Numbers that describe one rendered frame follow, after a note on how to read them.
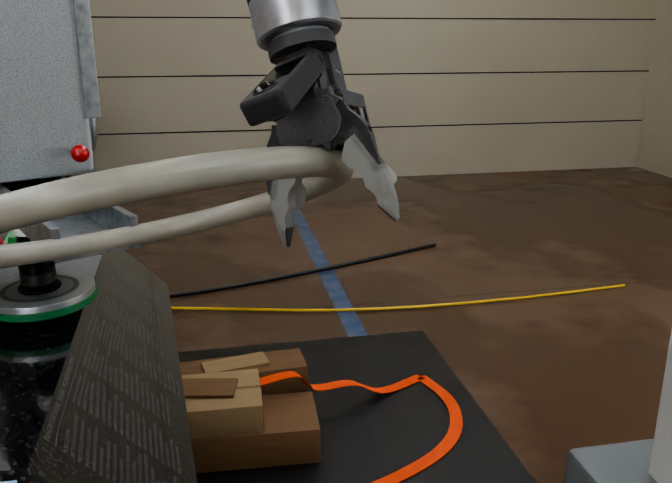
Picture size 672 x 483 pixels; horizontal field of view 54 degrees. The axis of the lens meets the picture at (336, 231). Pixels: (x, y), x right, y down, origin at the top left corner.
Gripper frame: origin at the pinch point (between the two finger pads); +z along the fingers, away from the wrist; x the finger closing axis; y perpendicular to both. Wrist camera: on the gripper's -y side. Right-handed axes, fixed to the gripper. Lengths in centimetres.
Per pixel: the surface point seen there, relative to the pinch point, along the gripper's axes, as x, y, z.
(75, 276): 83, 44, -5
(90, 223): 54, 22, -11
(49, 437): 57, 8, 19
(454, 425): 49, 165, 74
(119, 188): 8.2, -19.7, -6.8
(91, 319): 80, 43, 5
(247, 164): 1.3, -11.6, -7.0
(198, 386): 114, 112, 36
